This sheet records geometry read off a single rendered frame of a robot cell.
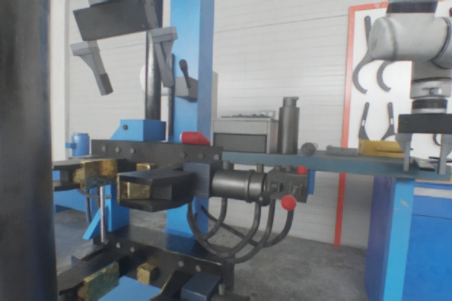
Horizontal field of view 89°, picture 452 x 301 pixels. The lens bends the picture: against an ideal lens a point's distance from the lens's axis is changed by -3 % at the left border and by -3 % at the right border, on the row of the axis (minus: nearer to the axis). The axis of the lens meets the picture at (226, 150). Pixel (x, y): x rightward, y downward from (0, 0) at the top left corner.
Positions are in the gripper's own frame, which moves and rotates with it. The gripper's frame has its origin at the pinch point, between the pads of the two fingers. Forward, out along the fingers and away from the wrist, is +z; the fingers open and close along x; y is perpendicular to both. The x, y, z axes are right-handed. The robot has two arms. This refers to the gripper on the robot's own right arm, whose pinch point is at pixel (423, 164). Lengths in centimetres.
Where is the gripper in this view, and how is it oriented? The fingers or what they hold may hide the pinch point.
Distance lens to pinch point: 80.3
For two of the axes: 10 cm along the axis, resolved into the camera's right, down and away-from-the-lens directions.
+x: 8.0, 0.7, -6.0
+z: -0.3, 10.0, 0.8
